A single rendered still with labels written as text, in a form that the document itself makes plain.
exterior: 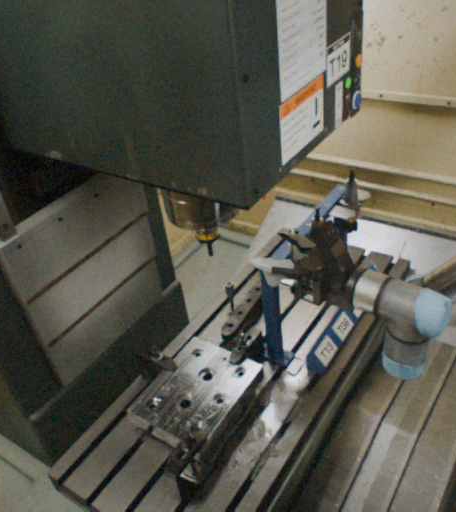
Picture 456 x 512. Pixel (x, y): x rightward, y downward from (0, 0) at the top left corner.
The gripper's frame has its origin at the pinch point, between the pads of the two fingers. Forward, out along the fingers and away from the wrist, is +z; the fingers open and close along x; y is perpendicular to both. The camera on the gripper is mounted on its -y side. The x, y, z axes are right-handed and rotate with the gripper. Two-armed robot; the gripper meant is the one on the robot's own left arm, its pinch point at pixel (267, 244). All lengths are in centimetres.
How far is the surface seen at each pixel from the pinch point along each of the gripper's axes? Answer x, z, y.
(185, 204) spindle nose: -7.5, 13.4, -9.5
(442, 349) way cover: 61, -23, 73
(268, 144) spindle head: -4.1, -4.1, -24.6
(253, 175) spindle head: -9.2, -4.5, -21.6
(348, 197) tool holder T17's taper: 54, 9, 21
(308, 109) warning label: 9.8, -3.4, -25.0
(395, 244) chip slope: 93, 8, 63
